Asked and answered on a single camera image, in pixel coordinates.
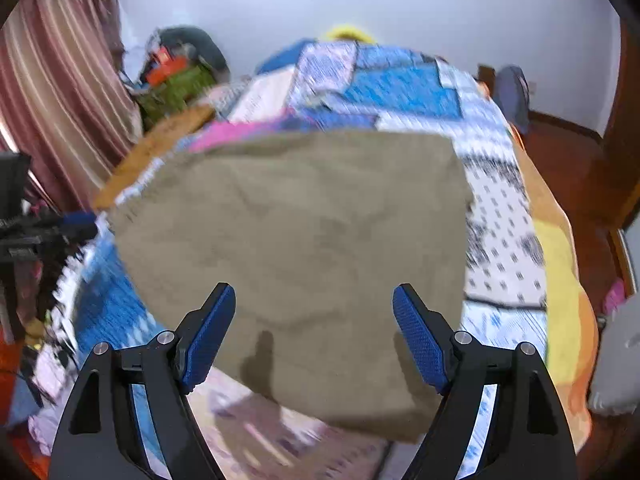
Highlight olive green pants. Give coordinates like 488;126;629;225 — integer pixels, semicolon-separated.
110;130;472;442

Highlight striped pink curtain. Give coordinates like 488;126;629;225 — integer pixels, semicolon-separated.
1;0;143;211

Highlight orange yellow bed sheet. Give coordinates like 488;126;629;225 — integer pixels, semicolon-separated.
509;126;599;451

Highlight orange paw print cloth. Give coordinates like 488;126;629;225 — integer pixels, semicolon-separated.
92;104;215;211

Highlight green bag clutter pile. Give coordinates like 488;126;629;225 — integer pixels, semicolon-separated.
122;25;229;131

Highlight patchwork blue bed quilt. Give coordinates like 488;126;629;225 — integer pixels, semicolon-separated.
28;41;548;479

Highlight yellow curved pillow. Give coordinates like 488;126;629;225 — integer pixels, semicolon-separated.
323;25;376;44

